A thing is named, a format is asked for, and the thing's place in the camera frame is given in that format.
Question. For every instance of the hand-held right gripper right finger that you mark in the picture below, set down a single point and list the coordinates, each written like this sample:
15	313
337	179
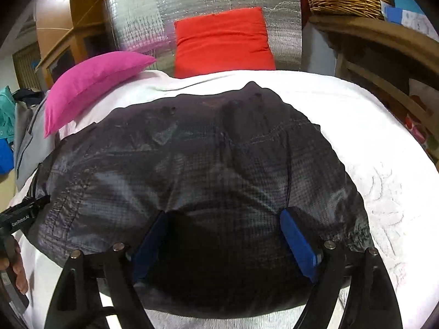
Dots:
298	246

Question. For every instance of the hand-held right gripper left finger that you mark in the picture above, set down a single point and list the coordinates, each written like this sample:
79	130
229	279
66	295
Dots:
151	243

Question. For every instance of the black puffer jacket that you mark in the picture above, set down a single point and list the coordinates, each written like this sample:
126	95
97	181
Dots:
205	150

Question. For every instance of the person's left hand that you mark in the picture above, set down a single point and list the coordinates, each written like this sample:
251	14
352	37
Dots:
15	264

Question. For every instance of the beige sofa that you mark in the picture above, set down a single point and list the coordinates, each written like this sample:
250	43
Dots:
7	188

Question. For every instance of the grey garment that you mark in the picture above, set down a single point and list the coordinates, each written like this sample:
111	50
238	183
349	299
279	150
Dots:
29	137

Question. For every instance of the teal shirt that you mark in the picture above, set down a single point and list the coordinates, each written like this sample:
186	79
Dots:
7	116

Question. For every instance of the white fleece blanket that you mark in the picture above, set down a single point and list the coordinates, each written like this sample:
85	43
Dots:
377	164

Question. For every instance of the dark navy garment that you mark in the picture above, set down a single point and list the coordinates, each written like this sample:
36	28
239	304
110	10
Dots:
27	96

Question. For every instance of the dark wooden lattice window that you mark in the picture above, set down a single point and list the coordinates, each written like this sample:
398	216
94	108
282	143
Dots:
27	65

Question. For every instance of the pink pillow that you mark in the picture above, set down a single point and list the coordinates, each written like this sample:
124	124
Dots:
92	82

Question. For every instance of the red patterned bag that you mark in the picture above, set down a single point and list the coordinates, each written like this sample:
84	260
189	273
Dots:
416	130

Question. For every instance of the wooden cabinet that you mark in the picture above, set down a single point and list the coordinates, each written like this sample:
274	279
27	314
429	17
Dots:
55	20

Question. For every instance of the red pillow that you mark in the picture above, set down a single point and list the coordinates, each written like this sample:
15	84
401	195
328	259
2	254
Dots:
223	41

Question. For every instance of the wooden shelf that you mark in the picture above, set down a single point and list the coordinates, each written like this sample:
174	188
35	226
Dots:
370	31

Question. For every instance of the white patterned box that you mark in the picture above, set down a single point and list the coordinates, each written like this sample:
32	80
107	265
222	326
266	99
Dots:
418	22

